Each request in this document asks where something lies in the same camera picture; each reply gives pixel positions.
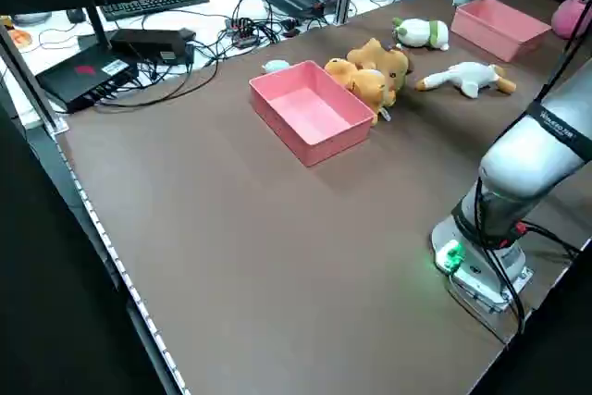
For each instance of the yellow green-eyed dragon doll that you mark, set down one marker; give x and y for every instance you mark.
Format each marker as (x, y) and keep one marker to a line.
(365, 87)

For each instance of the yellow doll with brown patches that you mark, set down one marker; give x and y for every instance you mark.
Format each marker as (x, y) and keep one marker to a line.
(388, 58)

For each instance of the white doll with green scarf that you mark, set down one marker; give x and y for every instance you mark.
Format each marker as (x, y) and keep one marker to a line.
(418, 34)

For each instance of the pink plastic box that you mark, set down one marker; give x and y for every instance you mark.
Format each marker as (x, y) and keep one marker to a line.
(499, 20)
(319, 110)

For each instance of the black box with red logo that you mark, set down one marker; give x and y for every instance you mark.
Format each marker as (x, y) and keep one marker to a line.
(78, 78)

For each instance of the usb hub with plugs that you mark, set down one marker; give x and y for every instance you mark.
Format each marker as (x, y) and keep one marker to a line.
(242, 34)

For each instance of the white goose plush doll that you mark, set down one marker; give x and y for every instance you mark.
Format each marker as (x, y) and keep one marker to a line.
(467, 76)

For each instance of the black docking device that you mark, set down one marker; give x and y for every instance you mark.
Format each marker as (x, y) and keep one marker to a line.
(148, 39)

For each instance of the white table edge strip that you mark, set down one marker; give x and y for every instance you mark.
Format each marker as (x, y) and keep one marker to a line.
(115, 265)

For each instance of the black keyboard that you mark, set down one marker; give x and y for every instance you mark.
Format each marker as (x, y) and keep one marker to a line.
(152, 2)

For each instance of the black monitor stand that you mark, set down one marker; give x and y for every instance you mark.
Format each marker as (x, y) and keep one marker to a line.
(98, 27)

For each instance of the black computer mouse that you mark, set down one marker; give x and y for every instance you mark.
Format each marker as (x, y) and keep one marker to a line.
(75, 16)

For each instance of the pink plush doll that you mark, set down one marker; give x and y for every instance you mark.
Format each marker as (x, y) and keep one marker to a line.
(571, 16)

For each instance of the aluminium frame strut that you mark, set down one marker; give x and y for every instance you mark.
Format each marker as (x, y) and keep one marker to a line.
(28, 80)

